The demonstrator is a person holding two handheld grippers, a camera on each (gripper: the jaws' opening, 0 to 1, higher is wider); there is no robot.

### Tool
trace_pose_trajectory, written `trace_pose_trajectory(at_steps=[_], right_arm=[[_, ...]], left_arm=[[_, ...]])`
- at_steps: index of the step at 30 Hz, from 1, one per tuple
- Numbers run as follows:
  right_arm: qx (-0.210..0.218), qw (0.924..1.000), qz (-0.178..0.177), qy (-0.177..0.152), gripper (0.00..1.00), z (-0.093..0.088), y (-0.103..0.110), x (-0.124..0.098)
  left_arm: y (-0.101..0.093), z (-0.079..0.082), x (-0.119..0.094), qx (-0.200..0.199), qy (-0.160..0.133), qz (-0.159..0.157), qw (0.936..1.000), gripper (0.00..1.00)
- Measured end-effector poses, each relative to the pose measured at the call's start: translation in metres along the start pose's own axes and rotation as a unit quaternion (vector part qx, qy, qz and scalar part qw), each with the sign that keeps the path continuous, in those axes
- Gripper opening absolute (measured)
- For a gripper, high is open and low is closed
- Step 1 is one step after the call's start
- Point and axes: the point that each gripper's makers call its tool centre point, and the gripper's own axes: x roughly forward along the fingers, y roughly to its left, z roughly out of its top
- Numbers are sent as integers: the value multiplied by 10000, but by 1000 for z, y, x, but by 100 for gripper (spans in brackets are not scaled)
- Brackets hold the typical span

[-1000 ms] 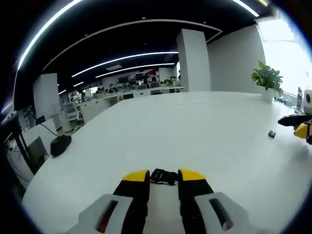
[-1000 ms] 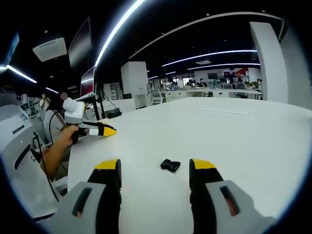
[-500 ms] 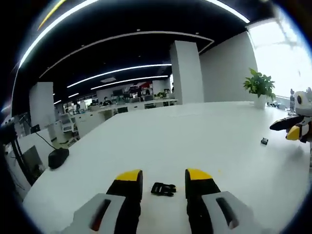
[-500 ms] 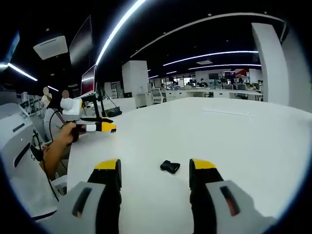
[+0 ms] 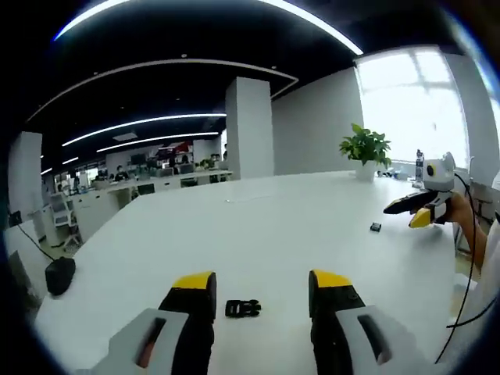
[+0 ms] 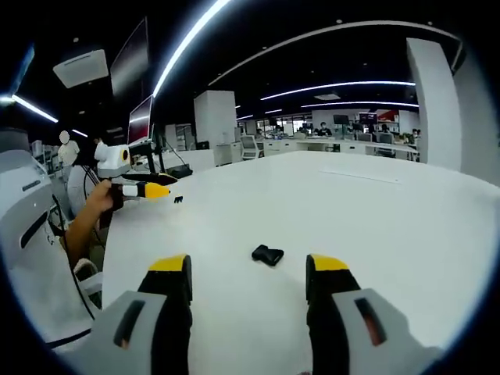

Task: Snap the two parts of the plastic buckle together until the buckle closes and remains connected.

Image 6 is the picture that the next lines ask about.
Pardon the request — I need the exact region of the black socket plastic buckle part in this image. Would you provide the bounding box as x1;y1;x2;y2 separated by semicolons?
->
251;244;285;267

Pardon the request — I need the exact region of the white ceiling air conditioner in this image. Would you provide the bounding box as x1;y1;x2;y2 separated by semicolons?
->
52;48;110;89

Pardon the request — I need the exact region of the white worn device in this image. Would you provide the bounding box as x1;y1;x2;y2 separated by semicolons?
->
0;128;55;255

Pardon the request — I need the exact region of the black monitor stand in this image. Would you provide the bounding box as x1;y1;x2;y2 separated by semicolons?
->
128;123;193;179

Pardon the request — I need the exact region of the computer monitor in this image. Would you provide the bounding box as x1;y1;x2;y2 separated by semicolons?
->
127;95;155;147

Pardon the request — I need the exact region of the hanging dark ceiling screen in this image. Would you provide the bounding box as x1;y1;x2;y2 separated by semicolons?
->
109;16;151;97

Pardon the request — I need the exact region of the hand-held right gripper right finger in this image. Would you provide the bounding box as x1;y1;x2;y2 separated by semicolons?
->
305;253;445;375

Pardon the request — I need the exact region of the white office desk row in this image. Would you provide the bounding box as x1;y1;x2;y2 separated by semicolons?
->
216;137;420;162

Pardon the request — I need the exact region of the long ceiling light strip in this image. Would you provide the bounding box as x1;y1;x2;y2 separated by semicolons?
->
151;0;232;98

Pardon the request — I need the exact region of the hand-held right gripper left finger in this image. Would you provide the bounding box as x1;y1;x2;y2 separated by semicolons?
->
64;253;193;375

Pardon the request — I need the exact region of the person's left hand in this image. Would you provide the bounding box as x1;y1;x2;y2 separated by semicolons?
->
86;179;126;214

